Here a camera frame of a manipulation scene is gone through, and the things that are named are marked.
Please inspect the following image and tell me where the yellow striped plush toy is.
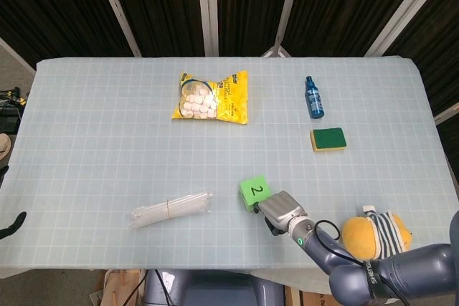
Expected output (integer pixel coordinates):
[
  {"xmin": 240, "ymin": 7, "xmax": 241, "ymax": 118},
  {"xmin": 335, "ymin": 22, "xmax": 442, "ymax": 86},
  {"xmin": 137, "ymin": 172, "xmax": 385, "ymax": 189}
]
[{"xmin": 341, "ymin": 205, "xmax": 413, "ymax": 260}]

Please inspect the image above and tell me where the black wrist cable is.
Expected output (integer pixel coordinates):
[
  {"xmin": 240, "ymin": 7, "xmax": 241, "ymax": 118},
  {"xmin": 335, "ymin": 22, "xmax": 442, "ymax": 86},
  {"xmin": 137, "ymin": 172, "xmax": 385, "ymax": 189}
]
[{"xmin": 313, "ymin": 219, "xmax": 363, "ymax": 262}]

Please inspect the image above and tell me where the black equipment with cables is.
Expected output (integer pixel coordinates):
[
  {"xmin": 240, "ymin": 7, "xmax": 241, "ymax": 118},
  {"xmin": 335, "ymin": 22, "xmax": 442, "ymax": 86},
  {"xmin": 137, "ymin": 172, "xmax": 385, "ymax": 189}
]
[{"xmin": 0, "ymin": 85, "xmax": 29, "ymax": 135}]

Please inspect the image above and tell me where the yellow marshmallow bag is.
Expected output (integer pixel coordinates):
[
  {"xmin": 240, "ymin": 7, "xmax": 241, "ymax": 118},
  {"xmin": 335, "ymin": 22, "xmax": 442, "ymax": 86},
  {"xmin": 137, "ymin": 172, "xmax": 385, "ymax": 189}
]
[{"xmin": 170, "ymin": 70, "xmax": 250, "ymax": 126}]

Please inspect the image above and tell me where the yellow green scrub sponge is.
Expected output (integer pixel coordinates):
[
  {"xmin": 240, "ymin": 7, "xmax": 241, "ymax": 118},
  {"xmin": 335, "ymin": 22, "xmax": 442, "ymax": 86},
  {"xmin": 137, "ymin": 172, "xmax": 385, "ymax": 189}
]
[{"xmin": 310, "ymin": 127, "xmax": 348, "ymax": 153}]

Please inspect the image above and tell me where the light blue grid tablecloth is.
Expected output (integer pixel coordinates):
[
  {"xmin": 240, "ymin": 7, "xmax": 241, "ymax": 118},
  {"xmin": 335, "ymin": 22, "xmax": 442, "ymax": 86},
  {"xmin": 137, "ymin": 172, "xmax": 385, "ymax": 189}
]
[{"xmin": 0, "ymin": 55, "xmax": 459, "ymax": 280}]

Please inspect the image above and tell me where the bundle of clear wrapped straws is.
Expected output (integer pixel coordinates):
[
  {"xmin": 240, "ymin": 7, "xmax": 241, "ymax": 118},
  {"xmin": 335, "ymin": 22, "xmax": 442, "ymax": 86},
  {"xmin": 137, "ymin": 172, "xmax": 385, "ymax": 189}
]
[{"xmin": 129, "ymin": 191, "xmax": 215, "ymax": 229}]

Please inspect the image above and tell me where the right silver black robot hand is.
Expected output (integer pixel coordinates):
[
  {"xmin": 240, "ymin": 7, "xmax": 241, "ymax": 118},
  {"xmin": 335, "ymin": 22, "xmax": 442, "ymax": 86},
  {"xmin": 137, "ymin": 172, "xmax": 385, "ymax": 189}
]
[{"xmin": 253, "ymin": 190, "xmax": 309, "ymax": 237}]

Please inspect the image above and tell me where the grey robot torso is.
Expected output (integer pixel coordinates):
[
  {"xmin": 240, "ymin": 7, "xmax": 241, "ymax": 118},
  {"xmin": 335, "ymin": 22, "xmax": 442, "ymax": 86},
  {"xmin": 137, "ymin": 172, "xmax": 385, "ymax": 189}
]
[{"xmin": 143, "ymin": 269, "xmax": 288, "ymax": 306}]

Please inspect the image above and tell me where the beige hat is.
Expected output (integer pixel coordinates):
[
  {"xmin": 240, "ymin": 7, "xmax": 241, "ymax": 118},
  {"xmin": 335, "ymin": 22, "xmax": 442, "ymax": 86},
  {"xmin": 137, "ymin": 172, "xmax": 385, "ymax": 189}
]
[{"xmin": 0, "ymin": 133, "xmax": 12, "ymax": 161}]

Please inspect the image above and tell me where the brown cardboard box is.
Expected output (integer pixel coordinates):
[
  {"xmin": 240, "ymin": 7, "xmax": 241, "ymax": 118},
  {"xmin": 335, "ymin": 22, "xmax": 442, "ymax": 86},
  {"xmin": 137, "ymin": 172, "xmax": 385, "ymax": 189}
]
[{"xmin": 299, "ymin": 288, "xmax": 340, "ymax": 306}]

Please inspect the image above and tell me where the dark folding screen white frame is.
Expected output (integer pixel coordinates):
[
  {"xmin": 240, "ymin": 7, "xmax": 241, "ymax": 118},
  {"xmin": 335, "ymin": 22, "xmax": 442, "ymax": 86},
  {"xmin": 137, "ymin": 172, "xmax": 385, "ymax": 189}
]
[{"xmin": 0, "ymin": 0, "xmax": 459, "ymax": 163}]

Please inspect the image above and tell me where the green numbered foam cube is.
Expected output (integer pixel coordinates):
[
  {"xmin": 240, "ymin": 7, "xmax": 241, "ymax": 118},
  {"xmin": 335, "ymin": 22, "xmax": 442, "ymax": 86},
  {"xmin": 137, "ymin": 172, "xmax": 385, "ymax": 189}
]
[{"xmin": 239, "ymin": 175, "xmax": 270, "ymax": 213}]

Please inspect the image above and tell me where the light wooden frame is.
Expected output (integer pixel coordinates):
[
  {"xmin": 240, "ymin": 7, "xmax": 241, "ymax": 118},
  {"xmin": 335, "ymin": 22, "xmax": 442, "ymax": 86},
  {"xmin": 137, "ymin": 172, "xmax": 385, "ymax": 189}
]
[{"xmin": 89, "ymin": 269, "xmax": 148, "ymax": 306}]

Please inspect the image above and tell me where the blue spray bottle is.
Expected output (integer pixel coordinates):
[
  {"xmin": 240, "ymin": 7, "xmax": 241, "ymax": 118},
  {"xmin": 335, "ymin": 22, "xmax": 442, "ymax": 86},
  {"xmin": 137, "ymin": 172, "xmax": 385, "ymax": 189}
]
[{"xmin": 304, "ymin": 75, "xmax": 326, "ymax": 120}]

